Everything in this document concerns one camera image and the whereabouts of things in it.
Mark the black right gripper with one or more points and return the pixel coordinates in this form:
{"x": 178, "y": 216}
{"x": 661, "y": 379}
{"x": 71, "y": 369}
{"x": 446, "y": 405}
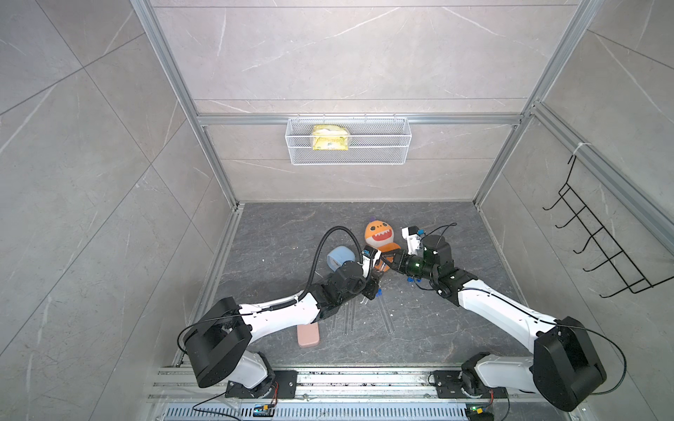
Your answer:
{"x": 401, "y": 263}

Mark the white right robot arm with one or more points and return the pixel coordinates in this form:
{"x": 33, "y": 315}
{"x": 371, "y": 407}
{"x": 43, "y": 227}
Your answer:
{"x": 562, "y": 364}

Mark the black wire hook rack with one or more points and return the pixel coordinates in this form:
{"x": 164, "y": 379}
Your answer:
{"x": 612, "y": 254}

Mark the light blue plastic cup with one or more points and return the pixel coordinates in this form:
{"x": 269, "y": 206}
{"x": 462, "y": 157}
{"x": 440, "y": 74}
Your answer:
{"x": 338, "y": 256}

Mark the orange shark plush toy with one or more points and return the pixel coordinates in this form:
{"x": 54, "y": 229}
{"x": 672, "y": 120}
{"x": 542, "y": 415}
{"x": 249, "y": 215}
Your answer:
{"x": 380, "y": 235}

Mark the pink rectangular case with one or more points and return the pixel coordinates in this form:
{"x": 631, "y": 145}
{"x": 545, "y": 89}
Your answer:
{"x": 308, "y": 335}

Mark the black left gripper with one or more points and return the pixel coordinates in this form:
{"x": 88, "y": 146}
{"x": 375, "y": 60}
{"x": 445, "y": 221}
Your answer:
{"x": 370, "y": 283}

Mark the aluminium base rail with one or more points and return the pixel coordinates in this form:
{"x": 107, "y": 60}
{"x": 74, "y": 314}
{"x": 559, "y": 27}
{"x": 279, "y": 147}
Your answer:
{"x": 343, "y": 393}

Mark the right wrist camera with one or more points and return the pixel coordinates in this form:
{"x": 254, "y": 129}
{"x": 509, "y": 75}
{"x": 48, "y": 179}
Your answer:
{"x": 413, "y": 237}

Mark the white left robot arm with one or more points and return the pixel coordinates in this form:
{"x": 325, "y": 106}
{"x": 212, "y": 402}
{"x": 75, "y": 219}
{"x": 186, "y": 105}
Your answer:
{"x": 217, "y": 346}

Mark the white wire mesh basket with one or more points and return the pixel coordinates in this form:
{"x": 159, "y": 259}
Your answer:
{"x": 373, "y": 141}

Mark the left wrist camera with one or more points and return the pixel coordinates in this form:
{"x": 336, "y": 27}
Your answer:
{"x": 370, "y": 257}

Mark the yellow packet in basket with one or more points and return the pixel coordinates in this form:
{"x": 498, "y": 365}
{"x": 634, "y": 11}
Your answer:
{"x": 330, "y": 138}

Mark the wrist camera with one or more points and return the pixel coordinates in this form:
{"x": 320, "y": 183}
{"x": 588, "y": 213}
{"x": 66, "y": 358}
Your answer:
{"x": 370, "y": 257}
{"x": 413, "y": 237}

